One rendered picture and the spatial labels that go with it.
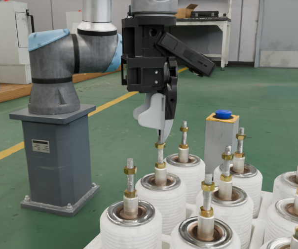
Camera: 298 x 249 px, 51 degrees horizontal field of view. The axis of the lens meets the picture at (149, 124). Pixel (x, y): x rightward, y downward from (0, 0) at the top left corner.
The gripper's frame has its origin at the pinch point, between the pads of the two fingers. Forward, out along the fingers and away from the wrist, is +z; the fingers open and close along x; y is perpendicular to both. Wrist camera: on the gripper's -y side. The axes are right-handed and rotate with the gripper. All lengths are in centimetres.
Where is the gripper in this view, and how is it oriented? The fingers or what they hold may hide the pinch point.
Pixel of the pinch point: (165, 134)
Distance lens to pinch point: 57.0
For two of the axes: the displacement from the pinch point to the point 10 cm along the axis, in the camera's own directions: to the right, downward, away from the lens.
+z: 0.0, 9.6, 2.7
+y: -9.7, 0.7, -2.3
